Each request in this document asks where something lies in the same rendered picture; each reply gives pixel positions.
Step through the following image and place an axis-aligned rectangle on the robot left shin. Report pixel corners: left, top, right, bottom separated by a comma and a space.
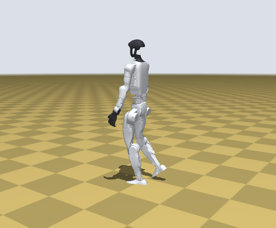
127, 146, 142, 181

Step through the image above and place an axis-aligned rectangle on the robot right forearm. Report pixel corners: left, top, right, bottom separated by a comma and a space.
141, 88, 148, 102

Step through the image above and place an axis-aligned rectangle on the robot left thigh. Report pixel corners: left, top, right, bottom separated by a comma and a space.
123, 108, 140, 152

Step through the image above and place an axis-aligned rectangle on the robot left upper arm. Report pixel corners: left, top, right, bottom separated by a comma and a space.
123, 63, 136, 93

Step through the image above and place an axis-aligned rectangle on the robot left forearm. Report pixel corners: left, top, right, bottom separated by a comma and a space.
114, 86, 127, 113

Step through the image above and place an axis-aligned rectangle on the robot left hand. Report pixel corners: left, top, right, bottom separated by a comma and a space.
108, 109, 121, 127

